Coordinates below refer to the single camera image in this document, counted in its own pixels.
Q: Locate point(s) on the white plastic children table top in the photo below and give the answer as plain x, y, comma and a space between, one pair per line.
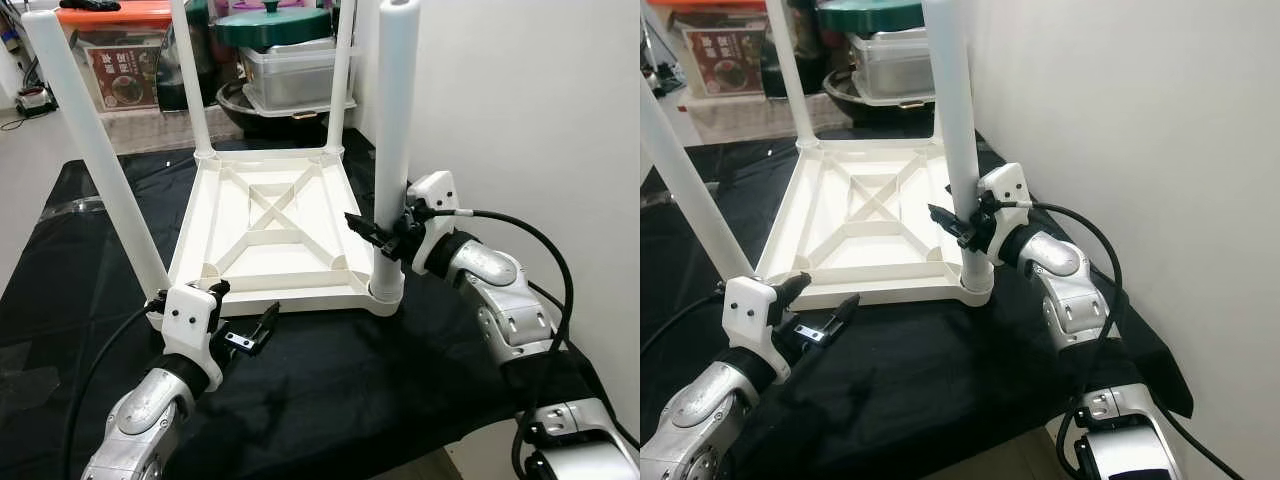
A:
270, 240
860, 230

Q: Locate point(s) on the black wok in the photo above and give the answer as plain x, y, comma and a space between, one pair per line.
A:
260, 122
870, 108

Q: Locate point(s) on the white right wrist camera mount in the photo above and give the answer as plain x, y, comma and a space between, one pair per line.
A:
1005, 188
432, 195

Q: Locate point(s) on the clear plastic food container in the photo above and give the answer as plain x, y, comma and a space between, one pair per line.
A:
890, 65
290, 75

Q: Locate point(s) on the dark plastic bag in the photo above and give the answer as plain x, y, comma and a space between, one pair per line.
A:
795, 110
175, 80

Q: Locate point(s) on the clear tape strip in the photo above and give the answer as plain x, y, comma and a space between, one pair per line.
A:
652, 195

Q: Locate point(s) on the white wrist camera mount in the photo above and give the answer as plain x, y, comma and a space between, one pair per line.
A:
432, 195
752, 320
1005, 188
188, 325

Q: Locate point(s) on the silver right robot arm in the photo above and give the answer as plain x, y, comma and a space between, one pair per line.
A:
1070, 290
500, 290

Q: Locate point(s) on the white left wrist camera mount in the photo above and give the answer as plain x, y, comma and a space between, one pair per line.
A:
752, 320
188, 325

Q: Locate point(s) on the black tablecloth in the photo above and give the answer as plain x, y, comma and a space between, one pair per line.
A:
350, 390
900, 390

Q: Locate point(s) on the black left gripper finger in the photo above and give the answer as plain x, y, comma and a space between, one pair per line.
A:
840, 316
217, 292
793, 288
264, 326

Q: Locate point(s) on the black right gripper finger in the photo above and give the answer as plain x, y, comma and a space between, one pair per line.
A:
950, 222
370, 230

